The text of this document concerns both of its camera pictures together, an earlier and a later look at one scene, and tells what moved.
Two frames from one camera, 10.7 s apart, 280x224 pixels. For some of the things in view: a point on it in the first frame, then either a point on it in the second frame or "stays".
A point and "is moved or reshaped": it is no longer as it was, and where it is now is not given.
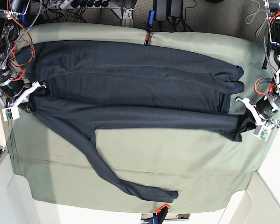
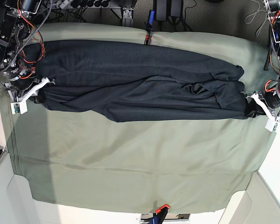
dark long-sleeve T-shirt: (90, 85) is moved or reshaped
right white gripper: (251, 119) → (253, 109)
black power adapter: (164, 8) stays
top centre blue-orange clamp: (149, 38) stays
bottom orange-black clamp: (158, 216) stays
